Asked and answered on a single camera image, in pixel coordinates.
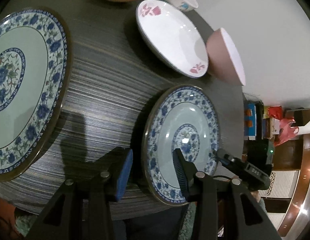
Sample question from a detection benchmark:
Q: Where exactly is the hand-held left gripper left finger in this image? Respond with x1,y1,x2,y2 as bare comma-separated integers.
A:
25,147,133,240

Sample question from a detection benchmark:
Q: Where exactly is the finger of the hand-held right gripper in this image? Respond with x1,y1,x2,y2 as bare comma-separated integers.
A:
212,148,247,173

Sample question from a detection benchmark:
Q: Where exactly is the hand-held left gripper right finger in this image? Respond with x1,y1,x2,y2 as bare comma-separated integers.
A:
173,148,283,240

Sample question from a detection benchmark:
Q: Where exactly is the small blue floral plate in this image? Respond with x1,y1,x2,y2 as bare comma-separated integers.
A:
142,84,222,207

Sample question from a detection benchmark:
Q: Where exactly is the pink bowl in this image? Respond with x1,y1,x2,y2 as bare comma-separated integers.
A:
206,27,246,86

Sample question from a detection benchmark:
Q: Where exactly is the large blue floral plate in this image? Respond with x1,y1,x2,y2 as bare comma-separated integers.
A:
0,7,73,182

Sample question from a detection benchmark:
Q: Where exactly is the white plate with pink flowers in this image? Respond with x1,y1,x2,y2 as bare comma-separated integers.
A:
135,0,209,78

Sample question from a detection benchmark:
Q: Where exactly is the person's right forearm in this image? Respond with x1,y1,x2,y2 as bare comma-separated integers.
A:
252,191,269,214

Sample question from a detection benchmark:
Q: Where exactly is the red plastic bag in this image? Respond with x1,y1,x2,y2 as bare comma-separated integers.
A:
273,117,300,147

